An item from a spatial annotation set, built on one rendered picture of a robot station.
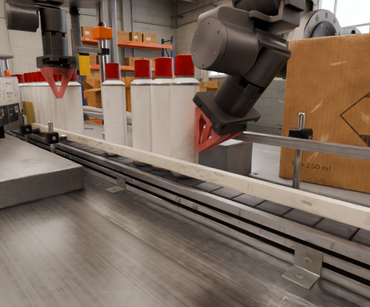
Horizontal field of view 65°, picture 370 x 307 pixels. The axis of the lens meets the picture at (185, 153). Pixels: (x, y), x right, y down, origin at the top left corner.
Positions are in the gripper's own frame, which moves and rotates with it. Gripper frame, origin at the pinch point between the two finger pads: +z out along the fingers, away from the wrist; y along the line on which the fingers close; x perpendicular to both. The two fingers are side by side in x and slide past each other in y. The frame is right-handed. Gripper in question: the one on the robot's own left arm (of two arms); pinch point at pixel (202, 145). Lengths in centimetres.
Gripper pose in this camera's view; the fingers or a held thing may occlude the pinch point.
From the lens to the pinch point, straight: 49.6
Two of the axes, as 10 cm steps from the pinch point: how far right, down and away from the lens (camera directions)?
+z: -4.3, 6.6, 6.2
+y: -7.1, 1.8, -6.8
